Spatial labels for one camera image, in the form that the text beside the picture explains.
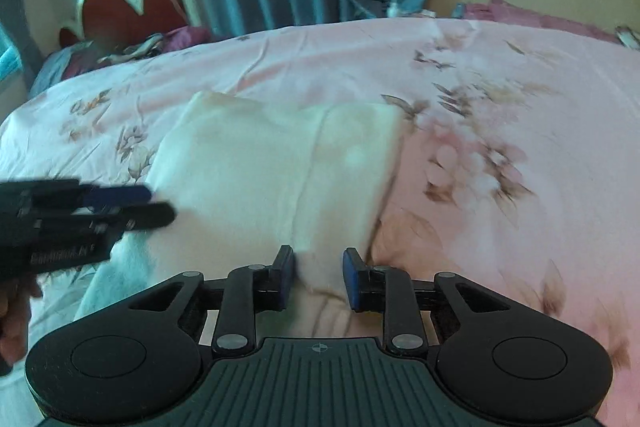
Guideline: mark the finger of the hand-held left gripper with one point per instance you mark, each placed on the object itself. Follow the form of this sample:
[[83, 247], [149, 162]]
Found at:
[[147, 216], [120, 194]]

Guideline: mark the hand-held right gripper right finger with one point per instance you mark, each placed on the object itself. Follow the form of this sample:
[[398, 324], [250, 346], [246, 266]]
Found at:
[[351, 279]]

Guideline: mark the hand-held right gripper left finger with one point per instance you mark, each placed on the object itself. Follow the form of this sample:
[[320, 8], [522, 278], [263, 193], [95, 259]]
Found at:
[[287, 277]]

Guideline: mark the cream knit garment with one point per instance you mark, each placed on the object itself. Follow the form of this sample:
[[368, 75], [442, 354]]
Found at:
[[260, 167]]

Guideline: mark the pile of colourful clothes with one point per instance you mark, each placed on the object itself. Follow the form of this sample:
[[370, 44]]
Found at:
[[135, 49]]

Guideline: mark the person's left hand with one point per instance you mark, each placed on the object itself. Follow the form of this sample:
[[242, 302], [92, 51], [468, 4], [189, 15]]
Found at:
[[15, 322]]

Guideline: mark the red heart-shaped headboard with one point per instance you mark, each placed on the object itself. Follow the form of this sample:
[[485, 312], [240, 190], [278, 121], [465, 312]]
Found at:
[[120, 14]]

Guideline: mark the pink floral bed sheet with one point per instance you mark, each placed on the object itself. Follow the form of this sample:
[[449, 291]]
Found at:
[[500, 107]]

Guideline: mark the purple pillow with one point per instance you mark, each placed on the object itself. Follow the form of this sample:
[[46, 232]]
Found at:
[[525, 18]]

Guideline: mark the patterned cushion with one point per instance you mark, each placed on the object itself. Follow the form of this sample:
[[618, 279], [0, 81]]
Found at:
[[629, 37]]

